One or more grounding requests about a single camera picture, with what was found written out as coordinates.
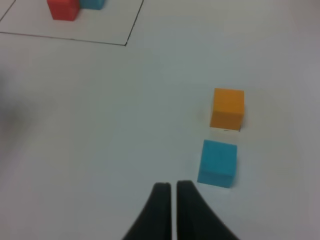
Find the loose blue block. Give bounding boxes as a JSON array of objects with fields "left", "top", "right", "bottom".
[{"left": 197, "top": 139, "right": 238, "bottom": 189}]

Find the blue template block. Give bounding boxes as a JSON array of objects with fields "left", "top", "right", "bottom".
[{"left": 79, "top": 0, "right": 105, "bottom": 10}]

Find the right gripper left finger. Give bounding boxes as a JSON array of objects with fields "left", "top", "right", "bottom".
[{"left": 123, "top": 182, "right": 172, "bottom": 240}]

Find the orange block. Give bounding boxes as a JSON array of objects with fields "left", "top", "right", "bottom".
[{"left": 209, "top": 88, "right": 245, "bottom": 131}]

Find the red template block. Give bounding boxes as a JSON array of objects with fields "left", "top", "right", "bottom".
[{"left": 47, "top": 0, "right": 80, "bottom": 21}]

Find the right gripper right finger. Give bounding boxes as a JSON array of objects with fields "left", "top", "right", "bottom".
[{"left": 176, "top": 180, "right": 238, "bottom": 240}]

